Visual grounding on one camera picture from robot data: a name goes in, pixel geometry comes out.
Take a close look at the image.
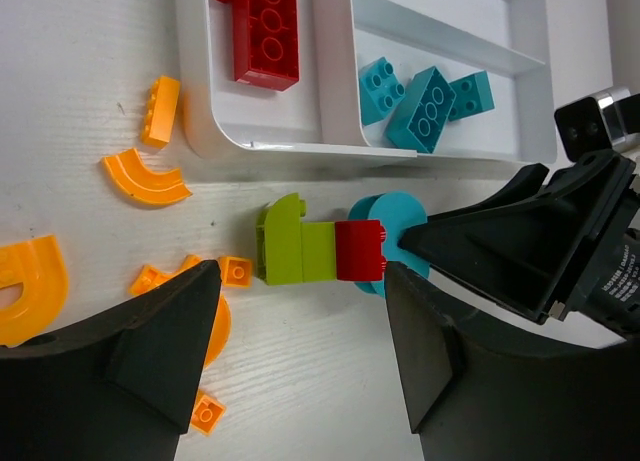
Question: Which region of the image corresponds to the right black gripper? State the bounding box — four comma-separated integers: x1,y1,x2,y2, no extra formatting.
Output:
399,163,639,338

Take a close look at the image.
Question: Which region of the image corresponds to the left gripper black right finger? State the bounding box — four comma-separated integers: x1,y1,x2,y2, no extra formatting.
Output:
385,262,639,460

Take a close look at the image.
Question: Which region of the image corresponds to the teal cloud lego piece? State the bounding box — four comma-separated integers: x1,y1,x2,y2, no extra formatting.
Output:
345,191,430,297

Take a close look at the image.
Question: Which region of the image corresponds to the teal square lego brick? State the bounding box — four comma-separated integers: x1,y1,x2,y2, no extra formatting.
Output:
358,57,406,126

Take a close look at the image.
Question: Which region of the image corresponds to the red rectangular lego brick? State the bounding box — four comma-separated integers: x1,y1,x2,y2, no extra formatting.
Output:
232,0,300,91

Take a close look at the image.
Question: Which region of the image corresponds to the orange round lego piece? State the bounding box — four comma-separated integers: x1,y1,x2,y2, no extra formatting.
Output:
1,235,69,347

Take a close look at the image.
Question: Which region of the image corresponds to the orange half round lego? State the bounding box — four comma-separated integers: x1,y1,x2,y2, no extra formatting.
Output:
101,148,192,207

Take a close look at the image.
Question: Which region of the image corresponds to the green round lego piece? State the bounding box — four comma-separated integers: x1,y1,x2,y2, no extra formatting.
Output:
256,193,337,286

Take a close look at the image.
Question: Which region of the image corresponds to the blue lego brick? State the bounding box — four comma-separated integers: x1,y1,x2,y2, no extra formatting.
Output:
448,71,495,122

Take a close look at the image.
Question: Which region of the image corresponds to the orange lego cluster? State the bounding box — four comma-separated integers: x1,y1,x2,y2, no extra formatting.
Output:
128,254,254,370

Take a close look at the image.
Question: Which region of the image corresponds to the white divided sorting tray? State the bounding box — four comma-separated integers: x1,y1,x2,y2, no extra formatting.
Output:
175,0,557,166

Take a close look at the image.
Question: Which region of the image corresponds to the small red lego piece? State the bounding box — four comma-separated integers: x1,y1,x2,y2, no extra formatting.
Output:
334,220,386,282

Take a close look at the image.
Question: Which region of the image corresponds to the orange rectangular lego brick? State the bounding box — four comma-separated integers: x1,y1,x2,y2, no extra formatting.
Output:
141,76,180,149

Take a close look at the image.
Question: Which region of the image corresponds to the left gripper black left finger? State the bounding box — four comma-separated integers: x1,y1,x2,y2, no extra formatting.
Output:
1,260,221,460

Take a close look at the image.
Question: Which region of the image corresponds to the small orange lego piece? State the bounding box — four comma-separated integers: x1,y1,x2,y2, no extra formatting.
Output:
190,389,226,436

